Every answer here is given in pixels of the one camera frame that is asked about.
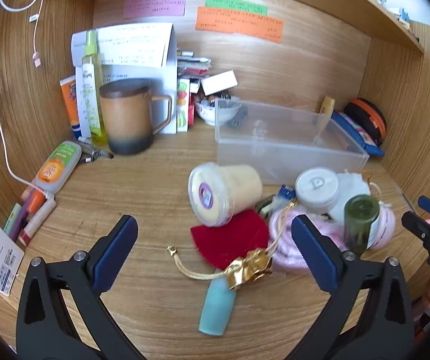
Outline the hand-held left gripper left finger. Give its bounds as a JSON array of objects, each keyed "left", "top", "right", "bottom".
[{"left": 16, "top": 214, "right": 141, "bottom": 360}]

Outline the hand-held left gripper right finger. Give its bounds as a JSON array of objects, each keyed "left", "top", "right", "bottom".
[{"left": 286, "top": 214, "right": 416, "bottom": 360}]

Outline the pink rope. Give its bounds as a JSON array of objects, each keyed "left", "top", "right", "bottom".
[{"left": 269, "top": 204, "right": 397, "bottom": 271}]

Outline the green glass jar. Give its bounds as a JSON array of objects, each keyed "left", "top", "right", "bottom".
[{"left": 344, "top": 194, "right": 381, "bottom": 254}]

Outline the white round jar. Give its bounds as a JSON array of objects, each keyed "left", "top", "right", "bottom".
[{"left": 295, "top": 168, "right": 340, "bottom": 214}]

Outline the blue card pack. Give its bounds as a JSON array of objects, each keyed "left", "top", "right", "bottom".
[{"left": 274, "top": 184, "right": 297, "bottom": 211}]

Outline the gold ribbon cord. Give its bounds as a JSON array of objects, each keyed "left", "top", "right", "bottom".
[{"left": 168, "top": 202, "right": 300, "bottom": 290}]

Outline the white drawstring pouch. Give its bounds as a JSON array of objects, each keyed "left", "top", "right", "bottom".
[{"left": 327, "top": 172, "right": 392, "bottom": 223}]

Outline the red velvet pouch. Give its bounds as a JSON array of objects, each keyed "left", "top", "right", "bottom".
[{"left": 190, "top": 210, "right": 270, "bottom": 271}]

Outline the clear plastic storage box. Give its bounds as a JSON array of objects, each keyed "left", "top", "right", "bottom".
[{"left": 214, "top": 97, "right": 370, "bottom": 187}]

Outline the cream candle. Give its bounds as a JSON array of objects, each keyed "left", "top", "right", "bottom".
[{"left": 188, "top": 162, "right": 264, "bottom": 227}]

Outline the white red tube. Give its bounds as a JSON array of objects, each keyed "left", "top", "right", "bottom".
[{"left": 18, "top": 199, "right": 58, "bottom": 247}]

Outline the orange lip balm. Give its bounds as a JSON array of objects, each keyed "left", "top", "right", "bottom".
[{"left": 25, "top": 189, "right": 47, "bottom": 215}]

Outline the small metal tool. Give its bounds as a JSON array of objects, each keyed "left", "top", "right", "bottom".
[{"left": 78, "top": 137, "right": 114, "bottom": 164}]

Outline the white bottle orange label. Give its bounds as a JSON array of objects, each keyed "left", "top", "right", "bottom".
[{"left": 34, "top": 140, "right": 83, "bottom": 194}]

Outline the blue patchwork pencil case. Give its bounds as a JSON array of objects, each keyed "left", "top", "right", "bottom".
[{"left": 330, "top": 110, "right": 385, "bottom": 157}]

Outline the teal plastic tube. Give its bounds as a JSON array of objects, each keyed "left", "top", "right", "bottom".
[{"left": 199, "top": 277, "right": 237, "bottom": 336}]

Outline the green lip balm stick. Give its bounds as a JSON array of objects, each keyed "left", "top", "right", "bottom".
[{"left": 3, "top": 203, "right": 23, "bottom": 234}]

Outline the black orange zip case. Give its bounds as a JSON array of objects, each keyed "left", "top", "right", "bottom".
[{"left": 344, "top": 98, "right": 388, "bottom": 148}]

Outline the brown ceramic mug with lid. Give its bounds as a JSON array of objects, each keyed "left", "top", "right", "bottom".
[{"left": 98, "top": 79, "right": 173, "bottom": 155}]

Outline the yellow lotion tube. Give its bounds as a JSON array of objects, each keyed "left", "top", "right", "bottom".
[{"left": 319, "top": 96, "right": 336, "bottom": 118}]

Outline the orange sunscreen tube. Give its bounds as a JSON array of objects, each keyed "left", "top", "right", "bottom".
[{"left": 60, "top": 76, "right": 85, "bottom": 139}]

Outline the fruit print box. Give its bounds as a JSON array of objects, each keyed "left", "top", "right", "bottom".
[{"left": 176, "top": 78, "right": 192, "bottom": 133}]

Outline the white bowl of beads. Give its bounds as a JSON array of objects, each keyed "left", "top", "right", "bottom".
[{"left": 194, "top": 95, "right": 243, "bottom": 127}]

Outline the small white cardboard box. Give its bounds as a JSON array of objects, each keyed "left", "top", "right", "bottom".
[{"left": 200, "top": 70, "right": 238, "bottom": 97}]

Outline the white paper file box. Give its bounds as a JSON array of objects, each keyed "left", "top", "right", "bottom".
[{"left": 71, "top": 22, "right": 179, "bottom": 135}]

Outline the wooden shelf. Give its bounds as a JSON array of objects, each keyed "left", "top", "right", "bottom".
[{"left": 310, "top": 0, "right": 425, "bottom": 55}]

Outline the orange paper note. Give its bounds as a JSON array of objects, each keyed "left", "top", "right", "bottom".
[{"left": 195, "top": 6, "right": 285, "bottom": 44}]

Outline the pink paper note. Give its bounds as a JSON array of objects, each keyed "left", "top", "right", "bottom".
[{"left": 123, "top": 0, "right": 188, "bottom": 19}]

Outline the green paper note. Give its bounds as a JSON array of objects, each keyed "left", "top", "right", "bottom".
[{"left": 204, "top": 0, "right": 268, "bottom": 16}]

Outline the white charging cable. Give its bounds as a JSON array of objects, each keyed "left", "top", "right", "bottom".
[{"left": 0, "top": 0, "right": 57, "bottom": 200}]

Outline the white cable pink plug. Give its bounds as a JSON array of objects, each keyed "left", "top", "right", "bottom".
[{"left": 0, "top": 0, "right": 51, "bottom": 69}]

